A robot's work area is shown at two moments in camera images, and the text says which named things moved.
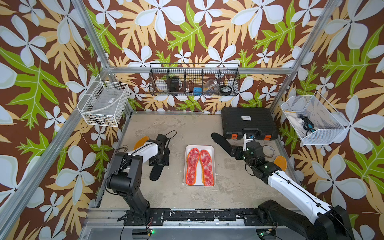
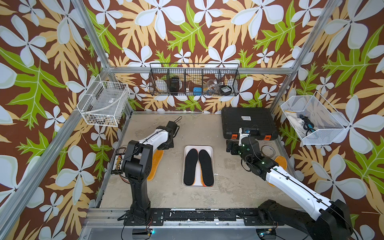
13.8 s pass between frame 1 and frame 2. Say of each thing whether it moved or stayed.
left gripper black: moved
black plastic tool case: stayed
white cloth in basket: stayed
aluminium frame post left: stayed
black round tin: stayed
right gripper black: stayed
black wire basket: stayed
